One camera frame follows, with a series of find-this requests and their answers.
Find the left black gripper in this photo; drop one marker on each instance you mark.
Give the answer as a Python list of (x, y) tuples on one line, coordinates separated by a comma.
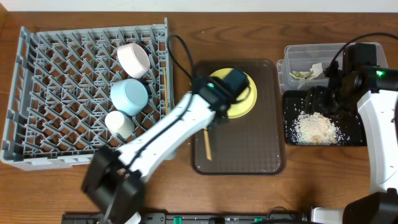
[(220, 115)]

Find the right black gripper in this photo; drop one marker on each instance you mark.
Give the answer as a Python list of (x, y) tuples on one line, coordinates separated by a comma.
[(316, 100)]

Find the yellow round plate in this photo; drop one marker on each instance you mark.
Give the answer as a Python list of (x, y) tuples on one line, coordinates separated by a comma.
[(246, 101)]

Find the green snack wrapper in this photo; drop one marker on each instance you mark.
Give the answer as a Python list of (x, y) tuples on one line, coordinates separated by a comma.
[(301, 75)]

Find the wooden chopstick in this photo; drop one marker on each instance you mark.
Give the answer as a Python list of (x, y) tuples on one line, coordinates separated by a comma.
[(166, 92), (207, 144)]

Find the light blue small plate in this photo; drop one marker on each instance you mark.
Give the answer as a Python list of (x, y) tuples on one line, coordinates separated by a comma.
[(129, 96)]

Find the pink white bowl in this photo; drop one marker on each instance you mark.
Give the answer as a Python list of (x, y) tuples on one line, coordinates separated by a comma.
[(134, 60)]

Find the pale green plastic cup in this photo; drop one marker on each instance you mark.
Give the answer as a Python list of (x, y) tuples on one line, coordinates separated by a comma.
[(120, 124)]

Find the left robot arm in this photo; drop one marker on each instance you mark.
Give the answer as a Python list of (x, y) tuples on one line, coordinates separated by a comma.
[(115, 180)]

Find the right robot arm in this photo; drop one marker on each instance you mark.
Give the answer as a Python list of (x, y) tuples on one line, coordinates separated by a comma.
[(378, 113)]

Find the clear plastic waste bin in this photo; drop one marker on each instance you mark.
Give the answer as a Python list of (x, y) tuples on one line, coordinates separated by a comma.
[(300, 58)]

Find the black rectangular waste tray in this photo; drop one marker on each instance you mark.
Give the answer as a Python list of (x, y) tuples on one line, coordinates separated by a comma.
[(349, 128)]

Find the grey plastic dishwasher rack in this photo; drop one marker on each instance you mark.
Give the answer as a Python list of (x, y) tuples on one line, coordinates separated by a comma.
[(60, 93)]

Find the dark brown serving tray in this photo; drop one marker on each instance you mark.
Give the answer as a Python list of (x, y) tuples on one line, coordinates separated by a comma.
[(252, 144)]

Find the spilled rice pile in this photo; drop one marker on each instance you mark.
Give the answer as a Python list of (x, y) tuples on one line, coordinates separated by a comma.
[(316, 129)]

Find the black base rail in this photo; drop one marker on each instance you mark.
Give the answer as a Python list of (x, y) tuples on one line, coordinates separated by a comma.
[(276, 213)]

